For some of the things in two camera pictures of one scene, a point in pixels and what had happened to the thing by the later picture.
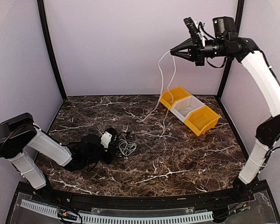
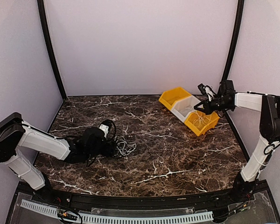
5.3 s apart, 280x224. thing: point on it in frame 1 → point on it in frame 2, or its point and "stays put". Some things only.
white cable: (162, 92) → (197, 122)
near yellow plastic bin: (202, 120) stays put
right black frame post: (229, 62) stays put
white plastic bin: (180, 108) stays put
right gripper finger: (186, 55) → (201, 109)
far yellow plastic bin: (168, 98) stays put
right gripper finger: (186, 45) → (202, 102)
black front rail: (182, 200) stays put
